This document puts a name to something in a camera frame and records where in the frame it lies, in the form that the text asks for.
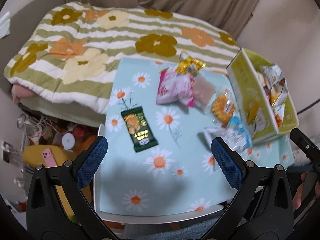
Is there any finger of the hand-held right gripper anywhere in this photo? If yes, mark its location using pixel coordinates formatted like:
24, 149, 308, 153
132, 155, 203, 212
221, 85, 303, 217
290, 127, 320, 174

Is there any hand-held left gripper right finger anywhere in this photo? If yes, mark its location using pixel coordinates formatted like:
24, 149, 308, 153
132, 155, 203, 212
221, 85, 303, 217
207, 137, 294, 240

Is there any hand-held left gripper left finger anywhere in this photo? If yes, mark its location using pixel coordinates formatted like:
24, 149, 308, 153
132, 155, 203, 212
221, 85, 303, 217
26, 135, 113, 240

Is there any white snack packet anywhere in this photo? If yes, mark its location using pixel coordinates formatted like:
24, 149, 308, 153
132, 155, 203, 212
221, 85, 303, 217
203, 126, 235, 150

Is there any blue snack packet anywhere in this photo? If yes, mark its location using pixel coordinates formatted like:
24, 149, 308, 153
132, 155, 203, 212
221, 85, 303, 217
226, 116, 253, 152

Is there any orange snack packet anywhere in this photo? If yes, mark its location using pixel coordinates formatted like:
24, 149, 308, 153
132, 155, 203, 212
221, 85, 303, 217
272, 105, 285, 127

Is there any white-orange snack packet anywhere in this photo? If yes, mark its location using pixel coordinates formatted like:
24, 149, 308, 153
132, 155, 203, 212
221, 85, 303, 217
269, 86, 289, 105

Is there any green snack packet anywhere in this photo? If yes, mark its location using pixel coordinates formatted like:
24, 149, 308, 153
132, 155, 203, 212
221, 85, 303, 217
120, 106, 159, 153

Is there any clear noodle snack packet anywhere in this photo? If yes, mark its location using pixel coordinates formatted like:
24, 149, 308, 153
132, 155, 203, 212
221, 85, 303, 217
211, 92, 237, 124

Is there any yellow-green cardboard box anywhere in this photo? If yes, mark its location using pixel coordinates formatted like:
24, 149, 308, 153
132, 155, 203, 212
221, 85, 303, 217
226, 47, 299, 143

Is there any clear brown cake packet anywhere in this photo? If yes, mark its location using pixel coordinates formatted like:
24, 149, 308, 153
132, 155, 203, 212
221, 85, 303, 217
192, 76, 217, 112

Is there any cream snack packet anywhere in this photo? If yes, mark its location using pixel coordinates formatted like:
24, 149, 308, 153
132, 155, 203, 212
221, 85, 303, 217
255, 71, 269, 88

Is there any grey-white snack packet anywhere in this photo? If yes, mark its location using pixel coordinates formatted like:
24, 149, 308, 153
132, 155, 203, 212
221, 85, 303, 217
259, 64, 285, 90

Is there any pink snack packet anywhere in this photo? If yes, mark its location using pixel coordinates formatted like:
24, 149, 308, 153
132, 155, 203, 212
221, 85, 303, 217
155, 68, 195, 108

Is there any gold snack packet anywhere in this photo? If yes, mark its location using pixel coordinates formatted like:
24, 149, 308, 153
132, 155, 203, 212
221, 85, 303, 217
174, 50, 207, 75

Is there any person's right hand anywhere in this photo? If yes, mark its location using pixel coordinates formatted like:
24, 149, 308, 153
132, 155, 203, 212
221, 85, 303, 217
292, 172, 309, 211

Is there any white round device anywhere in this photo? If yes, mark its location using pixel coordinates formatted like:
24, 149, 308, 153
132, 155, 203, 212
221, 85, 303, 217
62, 132, 75, 148

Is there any pink phone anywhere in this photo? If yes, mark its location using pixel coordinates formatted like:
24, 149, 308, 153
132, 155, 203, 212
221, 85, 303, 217
41, 148, 58, 168

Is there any yellow bag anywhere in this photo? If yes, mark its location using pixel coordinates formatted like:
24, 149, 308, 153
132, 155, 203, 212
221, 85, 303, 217
22, 145, 93, 218

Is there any light blue daisy tablecloth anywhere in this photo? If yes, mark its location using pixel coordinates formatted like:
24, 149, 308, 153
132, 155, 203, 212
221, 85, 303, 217
94, 57, 294, 214

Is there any pink pillow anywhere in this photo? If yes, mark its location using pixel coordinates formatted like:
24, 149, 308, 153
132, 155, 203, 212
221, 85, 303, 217
11, 84, 35, 103

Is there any floral striped quilt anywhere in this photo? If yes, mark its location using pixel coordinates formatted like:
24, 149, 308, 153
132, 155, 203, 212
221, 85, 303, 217
4, 1, 242, 114

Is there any white paper sheet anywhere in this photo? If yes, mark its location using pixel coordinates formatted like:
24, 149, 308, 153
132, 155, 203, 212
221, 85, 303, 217
0, 11, 12, 39

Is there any white cable tangle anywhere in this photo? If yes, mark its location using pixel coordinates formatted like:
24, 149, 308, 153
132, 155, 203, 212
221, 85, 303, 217
16, 114, 50, 145

